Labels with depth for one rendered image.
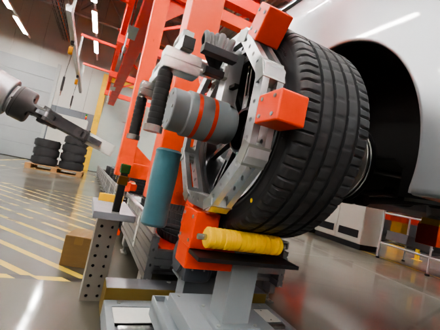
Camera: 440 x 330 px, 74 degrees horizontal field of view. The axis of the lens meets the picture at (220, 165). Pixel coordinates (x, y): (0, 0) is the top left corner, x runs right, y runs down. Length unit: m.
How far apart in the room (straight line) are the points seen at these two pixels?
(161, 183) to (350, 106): 0.60
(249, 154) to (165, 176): 0.37
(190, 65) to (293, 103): 0.26
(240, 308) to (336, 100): 0.69
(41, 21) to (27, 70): 2.12
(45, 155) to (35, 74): 5.77
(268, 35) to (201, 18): 0.77
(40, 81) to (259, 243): 13.78
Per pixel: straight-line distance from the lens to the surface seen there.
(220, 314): 1.03
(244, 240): 0.85
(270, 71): 0.74
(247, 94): 1.01
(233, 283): 0.99
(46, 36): 14.91
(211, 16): 1.61
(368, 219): 5.98
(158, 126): 0.69
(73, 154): 9.22
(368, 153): 1.21
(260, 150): 0.70
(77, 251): 1.99
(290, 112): 0.64
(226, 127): 0.88
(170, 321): 1.19
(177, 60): 0.73
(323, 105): 0.75
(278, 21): 0.86
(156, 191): 0.97
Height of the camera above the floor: 0.66
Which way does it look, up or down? 3 degrees up
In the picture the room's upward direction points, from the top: 12 degrees clockwise
